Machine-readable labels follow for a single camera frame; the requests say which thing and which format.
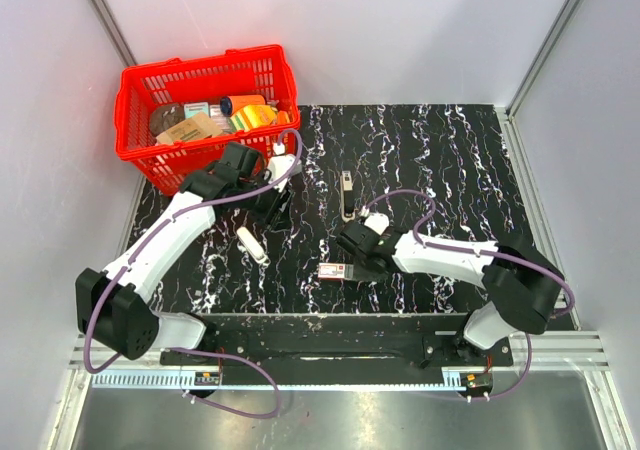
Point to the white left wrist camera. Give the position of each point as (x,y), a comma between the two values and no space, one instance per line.
(282,166)

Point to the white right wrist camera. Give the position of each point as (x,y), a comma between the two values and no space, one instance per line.
(378,222)

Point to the white stapler top cover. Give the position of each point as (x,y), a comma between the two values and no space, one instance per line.
(252,246)

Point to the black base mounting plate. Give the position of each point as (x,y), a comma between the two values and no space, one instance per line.
(346,350)

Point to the teal label small box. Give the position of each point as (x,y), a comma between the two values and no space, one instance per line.
(192,109)

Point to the brown cardboard package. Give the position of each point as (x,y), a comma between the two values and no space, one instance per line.
(196,128)

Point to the red white staple box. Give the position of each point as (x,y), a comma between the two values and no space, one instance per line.
(336,271)

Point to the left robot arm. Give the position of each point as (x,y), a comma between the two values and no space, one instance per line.
(112,304)

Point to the orange blue-capped bottle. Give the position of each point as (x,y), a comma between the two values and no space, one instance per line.
(229,105)

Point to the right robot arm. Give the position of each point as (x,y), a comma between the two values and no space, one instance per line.
(521,284)

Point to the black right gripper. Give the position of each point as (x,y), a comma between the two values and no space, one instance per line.
(364,275)

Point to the red plastic basket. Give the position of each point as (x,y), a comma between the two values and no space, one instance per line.
(261,70)

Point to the yellow green box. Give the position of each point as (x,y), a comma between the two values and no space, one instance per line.
(253,116)

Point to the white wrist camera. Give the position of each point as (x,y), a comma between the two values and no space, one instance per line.
(378,222)
(282,166)

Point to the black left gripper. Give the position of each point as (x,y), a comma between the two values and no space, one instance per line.
(278,216)

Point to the dark round pouch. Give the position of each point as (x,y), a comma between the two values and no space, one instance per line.
(165,117)

